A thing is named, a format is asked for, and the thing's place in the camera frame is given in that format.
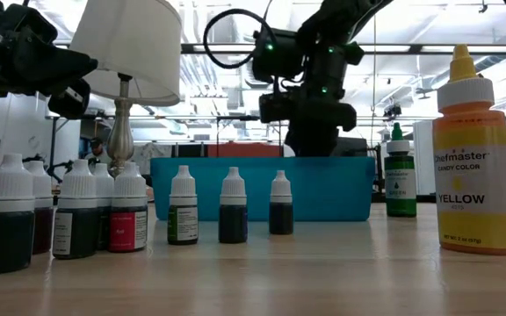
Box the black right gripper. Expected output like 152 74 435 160
278 97 358 158

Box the black small dropper bottle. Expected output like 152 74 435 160
268 169 294 236

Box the dark blue small dropper bottle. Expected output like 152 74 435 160
218 166 249 245

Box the green-label small dropper bottle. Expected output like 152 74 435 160
167 164 199 246

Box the dark red small dropper bottle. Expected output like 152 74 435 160
24 160 55 255

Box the red-label small dropper bottle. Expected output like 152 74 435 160
107 161 149 254

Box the green Chefmaster coloring bottle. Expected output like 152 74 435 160
383 122 418 219

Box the black computer monitor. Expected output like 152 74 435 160
338 136 369 158

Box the blue plastic bin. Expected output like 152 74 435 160
149 156 376 223

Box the white shade silver table lamp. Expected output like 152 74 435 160
69 0 183 176

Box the person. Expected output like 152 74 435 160
83 136 112 168

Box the white cabinet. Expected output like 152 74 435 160
412 118 437 198

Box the dark white-label dropper bottle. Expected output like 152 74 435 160
52 158 101 260

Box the yellow-topped spool left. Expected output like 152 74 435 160
431 43 506 256

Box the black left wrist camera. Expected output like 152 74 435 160
0 3 60 45

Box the black frame clamp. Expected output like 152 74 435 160
366 144 386 204

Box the black metal rack frame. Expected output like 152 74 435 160
215 114 263 158

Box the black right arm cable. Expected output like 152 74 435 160
202 8 277 70

